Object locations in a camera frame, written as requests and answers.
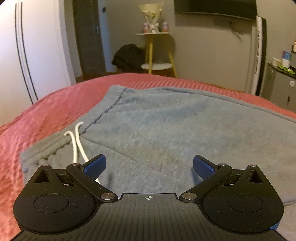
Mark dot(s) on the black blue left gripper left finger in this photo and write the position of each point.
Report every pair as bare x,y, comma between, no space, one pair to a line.
60,200

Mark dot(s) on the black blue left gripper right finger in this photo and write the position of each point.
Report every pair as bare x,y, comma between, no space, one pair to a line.
239,201

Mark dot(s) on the grey sweatpants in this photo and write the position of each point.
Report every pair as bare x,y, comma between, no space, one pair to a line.
150,137

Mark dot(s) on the red ribbed bedspread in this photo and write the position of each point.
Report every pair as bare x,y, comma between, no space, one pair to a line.
59,109

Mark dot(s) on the grey cabinet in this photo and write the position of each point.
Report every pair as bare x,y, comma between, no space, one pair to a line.
279,88

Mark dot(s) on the white cup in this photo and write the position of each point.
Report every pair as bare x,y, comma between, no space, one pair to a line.
275,61

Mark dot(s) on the white wardrobe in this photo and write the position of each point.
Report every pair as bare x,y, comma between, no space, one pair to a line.
35,56

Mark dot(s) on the blue white box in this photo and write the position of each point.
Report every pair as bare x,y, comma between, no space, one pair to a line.
286,57

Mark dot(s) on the white tower fan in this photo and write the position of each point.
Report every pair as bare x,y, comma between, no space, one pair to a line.
260,55

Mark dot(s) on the black bag on floor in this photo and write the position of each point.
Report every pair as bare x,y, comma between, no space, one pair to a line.
129,58

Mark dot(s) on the yellow legged side table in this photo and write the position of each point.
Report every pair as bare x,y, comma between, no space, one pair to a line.
158,54

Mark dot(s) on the dark door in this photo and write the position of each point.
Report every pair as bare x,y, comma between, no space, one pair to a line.
88,38

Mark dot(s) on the cream wrapped flower bouquet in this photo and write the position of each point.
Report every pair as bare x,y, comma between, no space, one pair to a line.
152,14

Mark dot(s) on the black wall television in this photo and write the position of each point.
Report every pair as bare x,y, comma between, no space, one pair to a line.
234,8

